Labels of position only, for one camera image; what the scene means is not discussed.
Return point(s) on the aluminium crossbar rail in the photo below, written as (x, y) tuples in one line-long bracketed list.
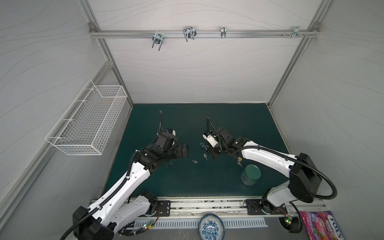
[(201, 34)]

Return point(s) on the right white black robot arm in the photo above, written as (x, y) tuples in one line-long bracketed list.
[(305, 182)]

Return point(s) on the pink Fox's candy bag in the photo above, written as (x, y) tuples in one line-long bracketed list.
[(321, 226)]

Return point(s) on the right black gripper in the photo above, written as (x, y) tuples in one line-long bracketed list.
[(214, 149)]

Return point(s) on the metal U-bolt clamp middle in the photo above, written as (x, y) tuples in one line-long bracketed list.
[(189, 33)]

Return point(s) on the white vented cable duct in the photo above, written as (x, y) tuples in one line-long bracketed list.
[(229, 223)]

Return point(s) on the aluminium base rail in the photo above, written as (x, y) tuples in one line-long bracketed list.
[(224, 207)]

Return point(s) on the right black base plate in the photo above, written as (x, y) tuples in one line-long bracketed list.
[(258, 207)]

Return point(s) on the green table mat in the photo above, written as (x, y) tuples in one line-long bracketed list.
[(211, 177)]

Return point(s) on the blue white patterned plate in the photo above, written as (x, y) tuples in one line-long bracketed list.
[(211, 227)]

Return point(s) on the green lidded jar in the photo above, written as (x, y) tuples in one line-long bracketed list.
[(250, 175)]

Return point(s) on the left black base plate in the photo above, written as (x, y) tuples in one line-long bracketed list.
[(159, 209)]

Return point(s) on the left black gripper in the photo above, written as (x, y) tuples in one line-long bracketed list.
[(184, 151)]

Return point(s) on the white wire basket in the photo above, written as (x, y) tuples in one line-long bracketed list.
[(85, 127)]

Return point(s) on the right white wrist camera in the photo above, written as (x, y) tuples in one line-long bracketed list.
[(210, 139)]

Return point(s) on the metal U-bolt clamp left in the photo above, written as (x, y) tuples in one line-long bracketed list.
[(158, 39)]

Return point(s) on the brass padlock with keys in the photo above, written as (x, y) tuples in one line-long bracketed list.
[(239, 162)]

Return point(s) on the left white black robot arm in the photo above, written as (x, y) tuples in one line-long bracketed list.
[(111, 213)]

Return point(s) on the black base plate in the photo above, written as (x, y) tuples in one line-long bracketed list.
[(159, 209), (258, 207)]

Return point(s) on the metal bolt clamp right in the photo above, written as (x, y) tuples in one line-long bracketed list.
[(295, 34)]

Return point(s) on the small metal bracket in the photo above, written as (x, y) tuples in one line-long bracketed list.
[(223, 32)]

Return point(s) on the metal u-bolt clamp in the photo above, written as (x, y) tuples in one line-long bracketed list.
[(189, 33), (158, 39)]

